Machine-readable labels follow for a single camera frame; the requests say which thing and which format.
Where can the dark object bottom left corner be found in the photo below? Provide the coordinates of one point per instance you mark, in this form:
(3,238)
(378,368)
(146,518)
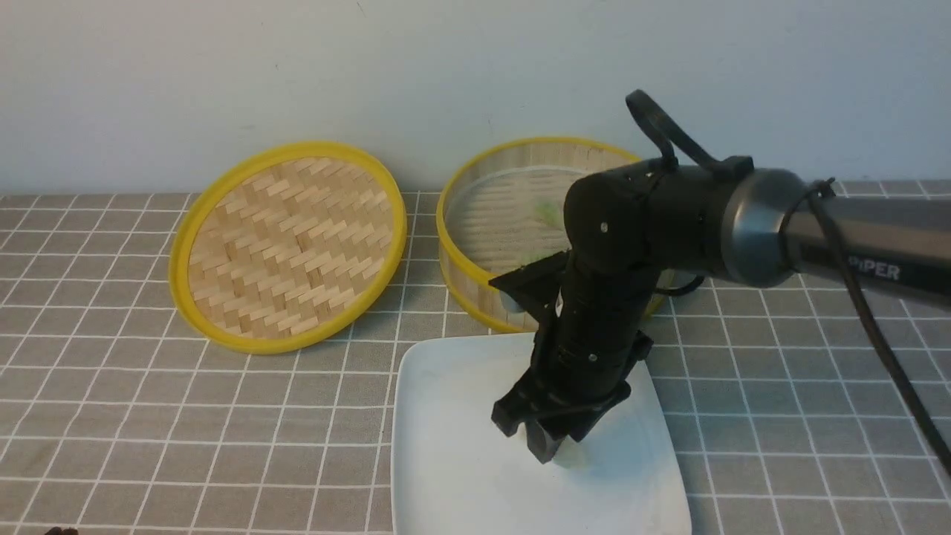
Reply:
(58,530)

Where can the bamboo steamer basket yellow rim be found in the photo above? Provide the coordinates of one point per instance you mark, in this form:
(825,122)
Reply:
(484,216)

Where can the pale dumpling front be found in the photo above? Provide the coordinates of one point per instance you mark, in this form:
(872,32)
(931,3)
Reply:
(573,456)

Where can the white square plate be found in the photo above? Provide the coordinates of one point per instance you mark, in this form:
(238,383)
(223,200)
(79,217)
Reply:
(454,472)

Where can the grey checked tablecloth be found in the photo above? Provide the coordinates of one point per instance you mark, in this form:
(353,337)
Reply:
(118,418)

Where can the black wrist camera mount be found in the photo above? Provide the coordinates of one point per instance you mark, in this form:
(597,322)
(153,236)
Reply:
(532,289)

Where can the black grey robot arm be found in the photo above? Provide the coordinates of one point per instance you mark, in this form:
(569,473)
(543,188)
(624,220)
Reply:
(656,229)

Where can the bamboo steamer lid yellow rim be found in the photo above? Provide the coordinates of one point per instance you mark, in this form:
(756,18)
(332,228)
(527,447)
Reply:
(288,248)

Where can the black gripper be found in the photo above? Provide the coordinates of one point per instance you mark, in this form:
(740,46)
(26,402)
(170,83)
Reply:
(581,357)

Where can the green dumpling centre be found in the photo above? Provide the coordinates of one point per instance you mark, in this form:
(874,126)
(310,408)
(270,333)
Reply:
(548,214)

